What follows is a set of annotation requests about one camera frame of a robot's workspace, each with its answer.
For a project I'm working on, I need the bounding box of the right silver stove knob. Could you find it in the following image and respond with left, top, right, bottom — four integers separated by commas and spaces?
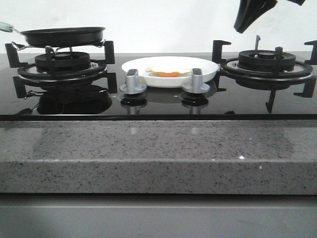
182, 68, 210, 94

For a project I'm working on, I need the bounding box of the white round plate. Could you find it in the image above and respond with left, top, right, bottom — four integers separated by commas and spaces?
122, 56, 219, 88

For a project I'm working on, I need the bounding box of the left silver stove knob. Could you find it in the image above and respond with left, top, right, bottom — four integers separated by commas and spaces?
119, 69, 147, 95

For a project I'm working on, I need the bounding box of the left black pan support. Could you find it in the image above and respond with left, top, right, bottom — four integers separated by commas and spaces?
5, 40, 117, 98

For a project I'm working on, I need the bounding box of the black pan support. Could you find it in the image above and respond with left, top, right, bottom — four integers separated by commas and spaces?
5, 40, 117, 98
212, 35, 317, 98

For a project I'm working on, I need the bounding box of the silver stove knob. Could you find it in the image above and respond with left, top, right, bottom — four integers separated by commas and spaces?
182, 68, 210, 94
119, 69, 147, 95

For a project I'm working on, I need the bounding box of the fried egg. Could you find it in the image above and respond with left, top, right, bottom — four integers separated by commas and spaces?
145, 67, 192, 77

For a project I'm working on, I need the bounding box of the right black gas burner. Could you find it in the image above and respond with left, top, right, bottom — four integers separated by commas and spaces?
238, 50, 296, 72

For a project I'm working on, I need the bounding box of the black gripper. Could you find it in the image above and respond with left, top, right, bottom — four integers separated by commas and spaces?
233, 0, 307, 34

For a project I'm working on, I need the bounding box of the wire pan trivet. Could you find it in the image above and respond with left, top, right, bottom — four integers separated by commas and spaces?
9, 39, 106, 53

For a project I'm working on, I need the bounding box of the black gas burner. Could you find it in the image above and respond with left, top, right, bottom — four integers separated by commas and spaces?
238, 50, 296, 72
35, 52, 91, 73

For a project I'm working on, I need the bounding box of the left black gas burner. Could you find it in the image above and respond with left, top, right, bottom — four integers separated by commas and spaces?
35, 52, 91, 73

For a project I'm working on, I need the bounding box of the right black pan support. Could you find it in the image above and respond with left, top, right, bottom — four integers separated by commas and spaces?
212, 35, 317, 98

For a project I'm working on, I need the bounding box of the black frying pan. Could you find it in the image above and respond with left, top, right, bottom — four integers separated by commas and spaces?
0, 21, 106, 48

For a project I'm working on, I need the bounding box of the black glass cooktop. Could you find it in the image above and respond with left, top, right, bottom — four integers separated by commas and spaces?
0, 54, 317, 121

